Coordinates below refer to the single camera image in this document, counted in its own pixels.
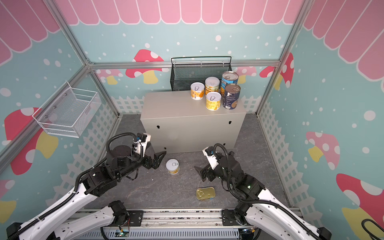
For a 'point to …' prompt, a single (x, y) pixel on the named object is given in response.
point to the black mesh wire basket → (186, 70)
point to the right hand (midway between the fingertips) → (201, 161)
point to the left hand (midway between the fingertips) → (157, 152)
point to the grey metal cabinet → (176, 121)
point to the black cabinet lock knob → (229, 122)
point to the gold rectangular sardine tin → (203, 194)
